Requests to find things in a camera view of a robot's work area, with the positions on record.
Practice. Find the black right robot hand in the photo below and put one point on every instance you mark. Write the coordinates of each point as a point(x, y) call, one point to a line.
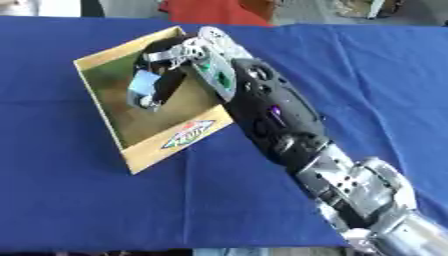
point(170, 82)

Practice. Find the silver and black right robot arm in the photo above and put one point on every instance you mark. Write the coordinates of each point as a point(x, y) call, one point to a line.
point(280, 113)

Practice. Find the tan cardboard box green inside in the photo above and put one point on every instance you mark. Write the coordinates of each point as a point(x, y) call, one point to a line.
point(140, 126)

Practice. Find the person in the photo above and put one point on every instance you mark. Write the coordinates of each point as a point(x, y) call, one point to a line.
point(216, 11)

